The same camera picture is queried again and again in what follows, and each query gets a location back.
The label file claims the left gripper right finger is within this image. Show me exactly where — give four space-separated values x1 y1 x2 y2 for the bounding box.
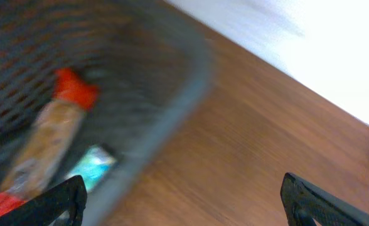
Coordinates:
280 173 369 226

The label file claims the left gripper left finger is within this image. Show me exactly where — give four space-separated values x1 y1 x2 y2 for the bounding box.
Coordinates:
0 175 87 226

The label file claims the teal tissue pack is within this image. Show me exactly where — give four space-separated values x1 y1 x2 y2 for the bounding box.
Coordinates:
65 145 117 193

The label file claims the orange spaghetti packet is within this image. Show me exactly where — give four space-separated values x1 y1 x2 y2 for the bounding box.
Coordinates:
0 68 99 216

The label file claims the grey plastic mesh basket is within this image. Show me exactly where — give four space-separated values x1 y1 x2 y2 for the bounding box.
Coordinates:
0 0 211 225

